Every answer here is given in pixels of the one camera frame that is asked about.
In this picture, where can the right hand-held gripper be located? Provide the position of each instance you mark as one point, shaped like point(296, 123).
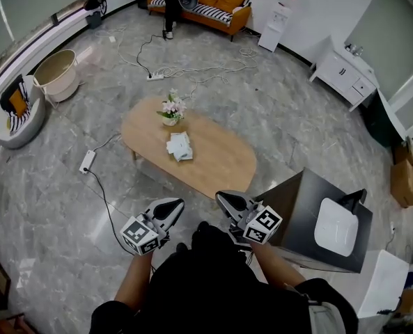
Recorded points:
point(260, 223)

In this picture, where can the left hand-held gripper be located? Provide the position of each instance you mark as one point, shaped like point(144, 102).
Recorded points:
point(139, 235)

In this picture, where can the person's right forearm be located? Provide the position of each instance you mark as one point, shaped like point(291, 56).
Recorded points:
point(276, 266)

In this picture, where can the person's left forearm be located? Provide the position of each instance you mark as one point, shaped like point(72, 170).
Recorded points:
point(134, 280)

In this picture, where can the person's black shoes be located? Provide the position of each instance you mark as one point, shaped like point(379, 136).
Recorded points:
point(199, 233)

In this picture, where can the oval wooden coffee table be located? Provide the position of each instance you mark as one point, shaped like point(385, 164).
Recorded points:
point(216, 158)

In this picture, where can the black sink cabinet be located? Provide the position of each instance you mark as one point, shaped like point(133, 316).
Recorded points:
point(296, 214)

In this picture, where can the person's black clothing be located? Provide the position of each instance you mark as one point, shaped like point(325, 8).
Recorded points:
point(213, 291)

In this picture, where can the long white power strip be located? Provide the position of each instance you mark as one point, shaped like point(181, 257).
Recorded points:
point(87, 161)

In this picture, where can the potted pink flower plant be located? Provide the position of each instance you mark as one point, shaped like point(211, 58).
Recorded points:
point(173, 110)

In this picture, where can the white sink basin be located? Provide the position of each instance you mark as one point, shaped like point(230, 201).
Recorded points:
point(335, 227)

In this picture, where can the black faucet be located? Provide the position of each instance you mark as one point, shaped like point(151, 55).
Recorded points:
point(354, 198)

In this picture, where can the short white power strip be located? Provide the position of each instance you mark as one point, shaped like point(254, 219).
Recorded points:
point(155, 77)

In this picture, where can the dark green cabinet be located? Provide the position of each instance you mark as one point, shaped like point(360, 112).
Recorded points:
point(380, 124)

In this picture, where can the white drawer cabinet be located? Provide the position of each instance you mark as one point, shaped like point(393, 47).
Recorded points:
point(342, 73)

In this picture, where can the white rectangular box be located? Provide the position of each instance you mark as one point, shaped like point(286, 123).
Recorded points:
point(383, 284)

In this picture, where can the beige round basket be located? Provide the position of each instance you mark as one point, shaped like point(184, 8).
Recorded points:
point(58, 75)

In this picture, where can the striped black white cushion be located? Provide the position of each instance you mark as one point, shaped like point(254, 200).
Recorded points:
point(19, 117)

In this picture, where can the brown cardboard box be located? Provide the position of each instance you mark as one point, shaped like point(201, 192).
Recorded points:
point(406, 183)

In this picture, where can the white water dispenser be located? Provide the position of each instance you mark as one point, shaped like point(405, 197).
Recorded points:
point(274, 26)

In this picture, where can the orange sofa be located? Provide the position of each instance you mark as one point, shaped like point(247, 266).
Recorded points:
point(241, 19)

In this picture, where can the small orange cushion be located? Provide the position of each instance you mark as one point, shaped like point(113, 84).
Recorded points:
point(17, 102)

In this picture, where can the dark waste bin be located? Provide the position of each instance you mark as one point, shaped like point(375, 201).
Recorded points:
point(94, 19)

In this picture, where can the black bag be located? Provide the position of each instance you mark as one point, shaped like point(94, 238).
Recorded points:
point(95, 0)

